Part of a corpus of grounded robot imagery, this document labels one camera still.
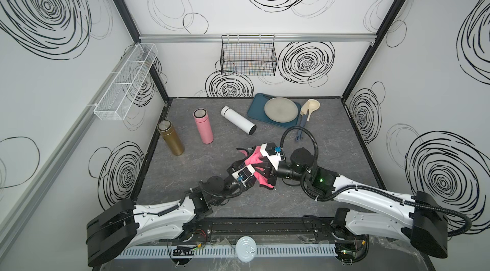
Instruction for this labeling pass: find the pink cloth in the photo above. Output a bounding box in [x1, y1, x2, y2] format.
[236, 145, 276, 190]

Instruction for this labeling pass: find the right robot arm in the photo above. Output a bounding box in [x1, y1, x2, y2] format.
[244, 147, 449, 258]

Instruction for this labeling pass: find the blue handled utensil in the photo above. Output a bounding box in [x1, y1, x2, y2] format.
[296, 101, 310, 142]

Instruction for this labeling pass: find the white round can lid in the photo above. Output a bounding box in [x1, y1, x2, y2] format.
[235, 236, 257, 263]

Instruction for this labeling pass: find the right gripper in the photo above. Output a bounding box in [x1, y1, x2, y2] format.
[249, 157, 310, 187]

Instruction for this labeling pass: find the teal tray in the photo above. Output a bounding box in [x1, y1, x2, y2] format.
[247, 93, 301, 128]

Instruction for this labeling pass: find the white slotted cable duct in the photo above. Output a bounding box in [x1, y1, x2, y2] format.
[117, 244, 337, 260]

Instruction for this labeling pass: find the pink thermos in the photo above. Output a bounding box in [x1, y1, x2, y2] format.
[193, 108, 214, 144]

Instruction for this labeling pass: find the gold thermos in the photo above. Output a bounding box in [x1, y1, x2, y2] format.
[157, 120, 185, 156]

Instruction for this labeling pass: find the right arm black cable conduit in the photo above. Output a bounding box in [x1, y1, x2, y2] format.
[279, 126, 473, 238]

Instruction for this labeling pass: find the black wire basket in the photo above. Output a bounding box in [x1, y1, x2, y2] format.
[219, 34, 278, 77]

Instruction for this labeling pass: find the white mesh shelf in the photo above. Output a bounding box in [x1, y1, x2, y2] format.
[93, 43, 158, 121]

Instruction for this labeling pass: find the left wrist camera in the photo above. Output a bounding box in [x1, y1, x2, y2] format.
[234, 165, 255, 184]

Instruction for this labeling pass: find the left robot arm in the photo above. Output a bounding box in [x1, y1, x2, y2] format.
[85, 157, 261, 267]

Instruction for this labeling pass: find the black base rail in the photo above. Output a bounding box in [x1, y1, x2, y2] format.
[172, 215, 370, 245]

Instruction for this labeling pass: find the beige ladle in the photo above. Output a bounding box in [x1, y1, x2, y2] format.
[307, 99, 320, 121]

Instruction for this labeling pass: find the grey round plate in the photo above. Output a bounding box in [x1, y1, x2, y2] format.
[264, 97, 299, 123]

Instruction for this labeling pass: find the white thermos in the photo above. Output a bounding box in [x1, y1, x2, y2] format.
[221, 106, 256, 135]

